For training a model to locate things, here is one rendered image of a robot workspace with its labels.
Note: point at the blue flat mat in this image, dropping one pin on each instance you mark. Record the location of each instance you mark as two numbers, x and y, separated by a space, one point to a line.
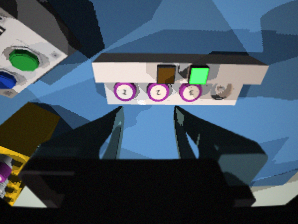
266 30

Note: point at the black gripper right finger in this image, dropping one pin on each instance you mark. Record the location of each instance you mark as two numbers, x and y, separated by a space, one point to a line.
240 158

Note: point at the grey key desk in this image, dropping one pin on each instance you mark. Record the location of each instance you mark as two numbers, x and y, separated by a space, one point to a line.
33 40

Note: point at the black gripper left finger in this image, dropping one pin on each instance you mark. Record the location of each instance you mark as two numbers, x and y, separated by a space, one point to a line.
84 142

